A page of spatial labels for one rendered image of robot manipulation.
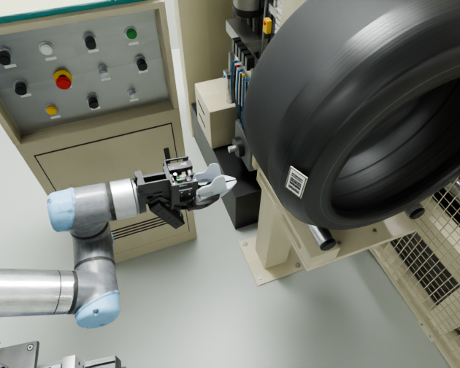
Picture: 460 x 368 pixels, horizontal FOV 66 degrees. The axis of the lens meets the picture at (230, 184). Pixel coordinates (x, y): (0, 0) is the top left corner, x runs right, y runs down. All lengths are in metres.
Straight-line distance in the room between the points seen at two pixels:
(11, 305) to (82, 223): 0.16
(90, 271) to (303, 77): 0.51
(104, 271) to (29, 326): 1.33
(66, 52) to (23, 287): 0.74
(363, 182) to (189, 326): 1.09
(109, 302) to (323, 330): 1.30
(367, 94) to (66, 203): 0.53
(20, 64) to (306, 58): 0.84
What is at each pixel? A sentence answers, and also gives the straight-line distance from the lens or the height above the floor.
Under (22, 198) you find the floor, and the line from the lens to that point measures 2.48.
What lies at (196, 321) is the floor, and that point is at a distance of 1.81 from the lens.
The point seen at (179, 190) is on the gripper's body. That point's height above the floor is 1.18.
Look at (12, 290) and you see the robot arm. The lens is 0.66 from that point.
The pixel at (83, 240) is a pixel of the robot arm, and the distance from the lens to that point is 0.75.
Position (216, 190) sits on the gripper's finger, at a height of 1.13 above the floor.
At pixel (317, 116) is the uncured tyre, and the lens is 0.62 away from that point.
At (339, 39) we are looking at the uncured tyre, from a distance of 0.66.
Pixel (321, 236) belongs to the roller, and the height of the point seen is 0.92.
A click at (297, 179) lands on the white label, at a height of 1.20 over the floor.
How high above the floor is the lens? 1.71
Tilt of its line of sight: 51 degrees down
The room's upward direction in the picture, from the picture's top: straight up
